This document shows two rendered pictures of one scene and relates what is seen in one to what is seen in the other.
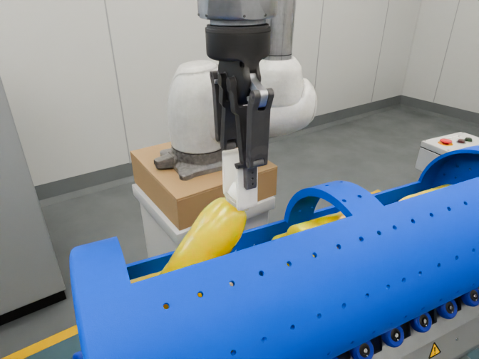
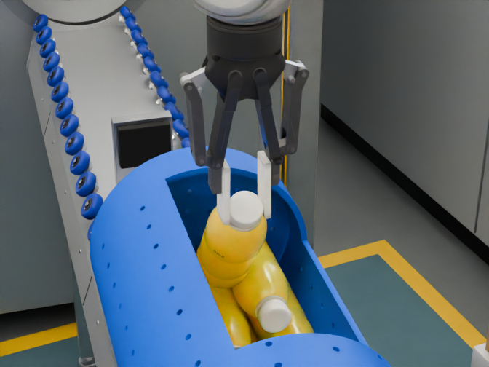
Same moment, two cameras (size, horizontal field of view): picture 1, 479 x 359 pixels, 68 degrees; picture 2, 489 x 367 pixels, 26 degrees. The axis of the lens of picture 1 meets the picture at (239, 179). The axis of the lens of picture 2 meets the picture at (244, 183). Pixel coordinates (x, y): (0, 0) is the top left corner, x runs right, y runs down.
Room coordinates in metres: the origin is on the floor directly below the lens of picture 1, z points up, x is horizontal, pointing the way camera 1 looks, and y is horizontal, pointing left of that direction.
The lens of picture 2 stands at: (0.62, -0.97, 1.89)
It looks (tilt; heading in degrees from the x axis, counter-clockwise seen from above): 31 degrees down; 100
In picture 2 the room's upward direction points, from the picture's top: straight up
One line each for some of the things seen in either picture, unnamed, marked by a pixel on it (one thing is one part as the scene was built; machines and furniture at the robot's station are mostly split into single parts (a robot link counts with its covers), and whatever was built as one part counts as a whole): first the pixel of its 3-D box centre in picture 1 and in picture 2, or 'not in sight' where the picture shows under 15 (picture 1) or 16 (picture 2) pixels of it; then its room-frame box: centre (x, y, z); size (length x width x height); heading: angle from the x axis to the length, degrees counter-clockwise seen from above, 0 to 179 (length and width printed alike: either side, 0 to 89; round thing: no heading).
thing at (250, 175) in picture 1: (253, 173); (207, 171); (0.41, -0.02, 1.33); 0.03 x 0.01 x 0.05; 26
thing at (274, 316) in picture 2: not in sight; (274, 317); (0.47, 0.05, 1.10); 0.04 x 0.02 x 0.04; 26
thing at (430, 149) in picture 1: (451, 154); not in sight; (1.10, -0.71, 1.05); 0.20 x 0.10 x 0.10; 116
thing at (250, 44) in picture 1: (238, 63); (244, 54); (0.44, 0.00, 1.46); 0.08 x 0.07 x 0.09; 26
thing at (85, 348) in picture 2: not in sight; (80, 267); (-0.20, 1.15, 0.31); 0.06 x 0.06 x 0.63; 26
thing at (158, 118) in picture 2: not in sight; (144, 159); (0.17, 0.55, 1.00); 0.10 x 0.04 x 0.15; 26
